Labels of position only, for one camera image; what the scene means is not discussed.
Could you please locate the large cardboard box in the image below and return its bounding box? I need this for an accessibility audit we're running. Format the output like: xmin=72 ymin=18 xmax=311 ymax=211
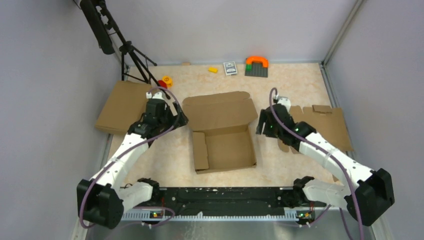
xmin=182 ymin=91 xmax=258 ymax=174

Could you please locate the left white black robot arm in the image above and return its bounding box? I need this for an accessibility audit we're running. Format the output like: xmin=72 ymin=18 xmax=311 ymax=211
xmin=76 ymin=97 xmax=188 ymax=229

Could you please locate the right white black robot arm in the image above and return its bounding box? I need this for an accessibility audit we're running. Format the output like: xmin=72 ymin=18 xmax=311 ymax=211
xmin=256 ymin=103 xmax=395 ymax=227

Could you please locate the folded cardboard box left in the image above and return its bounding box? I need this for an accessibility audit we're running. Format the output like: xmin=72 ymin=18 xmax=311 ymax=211
xmin=94 ymin=80 xmax=152 ymax=135

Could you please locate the playing card deck box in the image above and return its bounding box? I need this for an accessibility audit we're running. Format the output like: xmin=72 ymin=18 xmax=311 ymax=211
xmin=223 ymin=61 xmax=238 ymax=76

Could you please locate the red yellow toy block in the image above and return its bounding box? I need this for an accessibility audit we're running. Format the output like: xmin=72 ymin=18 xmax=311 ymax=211
xmin=158 ymin=75 xmax=174 ymax=89

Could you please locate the grey plate with orange arch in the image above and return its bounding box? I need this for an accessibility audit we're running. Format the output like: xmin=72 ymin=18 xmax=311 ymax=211
xmin=244 ymin=56 xmax=269 ymax=78

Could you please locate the flat cardboard sheet right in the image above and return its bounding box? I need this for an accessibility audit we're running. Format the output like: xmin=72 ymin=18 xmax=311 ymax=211
xmin=289 ymin=105 xmax=354 ymax=152

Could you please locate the black tripod stand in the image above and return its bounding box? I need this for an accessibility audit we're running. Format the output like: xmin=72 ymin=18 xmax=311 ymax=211
xmin=77 ymin=0 xmax=160 ymax=86

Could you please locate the small yellow block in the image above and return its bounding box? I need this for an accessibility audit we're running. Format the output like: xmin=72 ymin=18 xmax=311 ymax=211
xmin=208 ymin=67 xmax=218 ymax=74

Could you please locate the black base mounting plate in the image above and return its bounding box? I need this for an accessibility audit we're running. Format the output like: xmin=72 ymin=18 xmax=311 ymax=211
xmin=140 ymin=187 xmax=326 ymax=217

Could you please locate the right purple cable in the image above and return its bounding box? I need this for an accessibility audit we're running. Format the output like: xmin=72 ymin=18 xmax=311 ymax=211
xmin=268 ymin=87 xmax=365 ymax=240

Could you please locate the purple cable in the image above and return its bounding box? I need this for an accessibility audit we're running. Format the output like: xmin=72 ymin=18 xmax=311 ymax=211
xmin=79 ymin=86 xmax=182 ymax=230
xmin=268 ymin=87 xmax=365 ymax=240

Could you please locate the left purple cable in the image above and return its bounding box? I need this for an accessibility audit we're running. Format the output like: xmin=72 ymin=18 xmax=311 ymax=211
xmin=79 ymin=86 xmax=182 ymax=230

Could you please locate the aluminium frame rail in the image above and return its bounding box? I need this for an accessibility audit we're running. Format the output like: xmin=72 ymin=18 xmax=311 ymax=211
xmin=69 ymin=187 xmax=392 ymax=240

